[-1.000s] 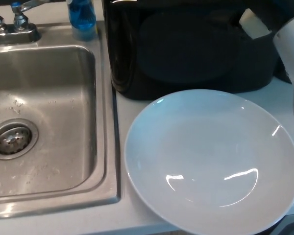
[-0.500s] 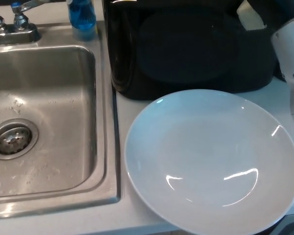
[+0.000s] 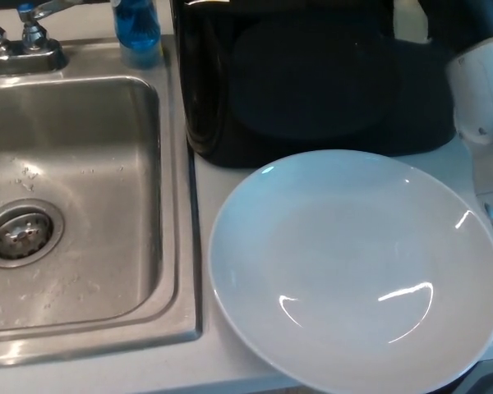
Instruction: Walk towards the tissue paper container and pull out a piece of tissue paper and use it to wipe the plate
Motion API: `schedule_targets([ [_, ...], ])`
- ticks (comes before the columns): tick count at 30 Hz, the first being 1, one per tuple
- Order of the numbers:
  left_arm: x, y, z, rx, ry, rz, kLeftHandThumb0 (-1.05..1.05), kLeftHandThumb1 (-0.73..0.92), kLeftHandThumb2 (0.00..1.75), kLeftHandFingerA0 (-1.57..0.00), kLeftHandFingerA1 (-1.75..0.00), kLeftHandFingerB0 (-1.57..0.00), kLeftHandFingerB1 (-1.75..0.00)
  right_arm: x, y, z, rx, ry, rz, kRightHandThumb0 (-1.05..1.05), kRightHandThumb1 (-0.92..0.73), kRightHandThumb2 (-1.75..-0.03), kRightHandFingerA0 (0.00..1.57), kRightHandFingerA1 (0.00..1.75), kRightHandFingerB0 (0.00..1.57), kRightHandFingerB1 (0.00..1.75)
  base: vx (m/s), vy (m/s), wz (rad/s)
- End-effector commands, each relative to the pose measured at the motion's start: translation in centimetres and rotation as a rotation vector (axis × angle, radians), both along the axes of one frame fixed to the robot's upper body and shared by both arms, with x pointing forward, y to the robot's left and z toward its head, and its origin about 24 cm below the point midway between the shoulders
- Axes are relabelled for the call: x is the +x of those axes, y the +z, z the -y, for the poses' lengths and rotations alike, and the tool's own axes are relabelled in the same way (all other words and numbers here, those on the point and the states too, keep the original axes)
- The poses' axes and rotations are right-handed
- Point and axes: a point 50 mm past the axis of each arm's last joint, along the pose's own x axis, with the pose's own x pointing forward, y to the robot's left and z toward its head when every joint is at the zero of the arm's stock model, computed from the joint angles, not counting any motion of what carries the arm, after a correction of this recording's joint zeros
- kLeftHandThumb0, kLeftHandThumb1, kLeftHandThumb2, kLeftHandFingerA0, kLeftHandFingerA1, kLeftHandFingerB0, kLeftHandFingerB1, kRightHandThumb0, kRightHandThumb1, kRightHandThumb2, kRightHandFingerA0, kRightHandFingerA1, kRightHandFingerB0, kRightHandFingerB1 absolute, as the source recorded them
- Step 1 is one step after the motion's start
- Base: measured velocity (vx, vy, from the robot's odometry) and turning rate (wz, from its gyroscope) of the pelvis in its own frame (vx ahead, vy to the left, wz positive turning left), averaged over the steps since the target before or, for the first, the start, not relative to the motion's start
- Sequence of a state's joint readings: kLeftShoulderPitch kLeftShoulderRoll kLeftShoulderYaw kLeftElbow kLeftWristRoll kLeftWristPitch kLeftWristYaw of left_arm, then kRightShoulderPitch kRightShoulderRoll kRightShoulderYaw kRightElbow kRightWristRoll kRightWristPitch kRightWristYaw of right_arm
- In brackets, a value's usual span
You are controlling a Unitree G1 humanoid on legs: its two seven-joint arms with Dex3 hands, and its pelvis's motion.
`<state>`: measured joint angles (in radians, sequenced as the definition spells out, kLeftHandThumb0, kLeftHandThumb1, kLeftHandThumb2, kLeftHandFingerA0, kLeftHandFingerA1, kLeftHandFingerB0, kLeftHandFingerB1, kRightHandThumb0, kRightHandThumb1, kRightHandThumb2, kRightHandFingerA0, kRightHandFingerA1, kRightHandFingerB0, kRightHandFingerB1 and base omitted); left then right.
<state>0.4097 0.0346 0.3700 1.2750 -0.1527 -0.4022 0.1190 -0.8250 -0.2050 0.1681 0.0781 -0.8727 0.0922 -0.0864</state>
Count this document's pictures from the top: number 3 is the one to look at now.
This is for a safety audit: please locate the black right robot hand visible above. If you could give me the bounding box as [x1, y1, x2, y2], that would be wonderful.
[418, 0, 493, 53]

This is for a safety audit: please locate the white round plate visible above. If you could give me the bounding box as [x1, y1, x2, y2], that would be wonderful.
[208, 148, 493, 394]

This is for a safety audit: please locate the black tissue paper dispenser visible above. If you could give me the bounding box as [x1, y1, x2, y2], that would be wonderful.
[170, 0, 457, 169]

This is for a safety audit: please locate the blue dish soap bottle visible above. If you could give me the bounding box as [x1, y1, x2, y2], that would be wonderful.
[113, 0, 164, 69]

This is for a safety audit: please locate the stainless steel sink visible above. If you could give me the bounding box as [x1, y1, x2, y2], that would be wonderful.
[0, 36, 205, 366]

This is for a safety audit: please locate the chrome faucet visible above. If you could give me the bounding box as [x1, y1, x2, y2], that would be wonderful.
[0, 7, 70, 77]

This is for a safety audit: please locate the metal sink drain strainer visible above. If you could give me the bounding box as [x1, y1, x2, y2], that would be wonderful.
[0, 199, 65, 268]

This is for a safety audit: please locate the chrome faucet handle blue cap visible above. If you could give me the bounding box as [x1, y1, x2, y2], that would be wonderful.
[16, 0, 81, 54]

